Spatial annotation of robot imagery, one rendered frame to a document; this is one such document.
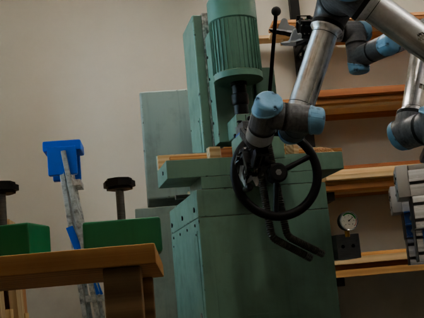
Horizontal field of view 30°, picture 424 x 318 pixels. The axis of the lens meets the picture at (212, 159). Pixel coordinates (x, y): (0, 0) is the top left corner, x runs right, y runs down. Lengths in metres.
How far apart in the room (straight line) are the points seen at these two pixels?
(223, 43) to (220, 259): 0.77
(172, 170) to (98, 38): 2.82
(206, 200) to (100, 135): 2.62
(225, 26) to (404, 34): 0.80
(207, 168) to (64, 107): 2.70
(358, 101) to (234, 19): 2.12
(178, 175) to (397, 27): 0.83
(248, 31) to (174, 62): 2.43
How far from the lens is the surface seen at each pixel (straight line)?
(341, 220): 2.59
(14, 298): 3.90
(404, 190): 2.27
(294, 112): 2.07
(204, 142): 2.93
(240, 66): 2.75
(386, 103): 4.90
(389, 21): 2.21
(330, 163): 2.67
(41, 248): 1.11
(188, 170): 2.54
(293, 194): 2.61
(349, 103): 4.81
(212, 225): 2.53
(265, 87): 3.02
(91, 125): 5.11
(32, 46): 5.30
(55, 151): 3.36
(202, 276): 2.53
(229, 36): 2.78
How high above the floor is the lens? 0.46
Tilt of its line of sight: 10 degrees up
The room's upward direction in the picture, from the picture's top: 5 degrees counter-clockwise
